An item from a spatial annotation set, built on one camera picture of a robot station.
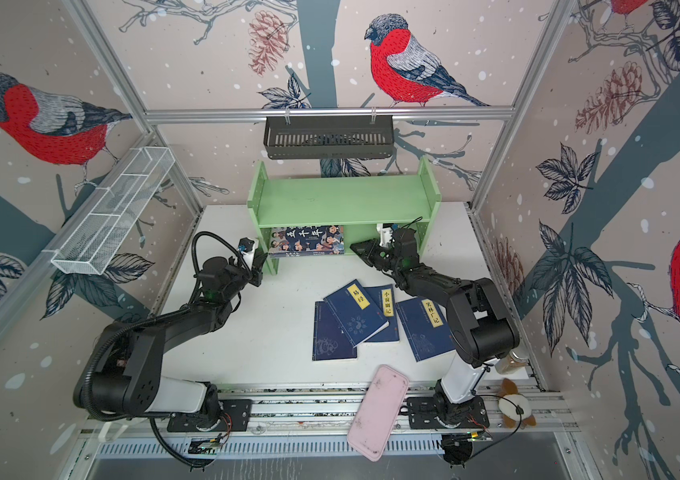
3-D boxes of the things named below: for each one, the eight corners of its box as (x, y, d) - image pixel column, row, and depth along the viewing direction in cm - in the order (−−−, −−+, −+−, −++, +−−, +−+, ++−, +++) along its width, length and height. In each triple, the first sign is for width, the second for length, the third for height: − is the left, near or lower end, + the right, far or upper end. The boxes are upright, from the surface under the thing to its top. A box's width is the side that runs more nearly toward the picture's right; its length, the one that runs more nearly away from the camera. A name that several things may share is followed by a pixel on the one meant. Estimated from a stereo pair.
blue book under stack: (365, 342, 88) (365, 339, 86) (363, 287, 100) (363, 284, 98) (399, 342, 88) (400, 339, 86) (393, 287, 100) (394, 284, 98)
